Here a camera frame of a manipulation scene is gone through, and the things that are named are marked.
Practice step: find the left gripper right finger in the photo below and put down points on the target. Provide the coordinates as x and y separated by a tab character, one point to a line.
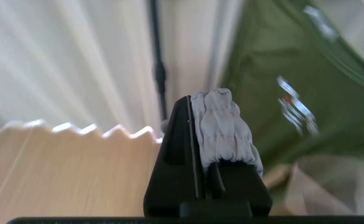
244	189

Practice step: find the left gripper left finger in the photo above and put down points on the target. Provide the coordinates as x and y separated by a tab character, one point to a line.
169	186

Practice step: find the pale grey shorts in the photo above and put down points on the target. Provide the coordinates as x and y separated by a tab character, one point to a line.
222	130

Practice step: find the green long-sleeved shirt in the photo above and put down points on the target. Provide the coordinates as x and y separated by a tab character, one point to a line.
262	62

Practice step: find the black clothes rack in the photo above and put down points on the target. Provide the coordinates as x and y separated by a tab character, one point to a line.
160	71

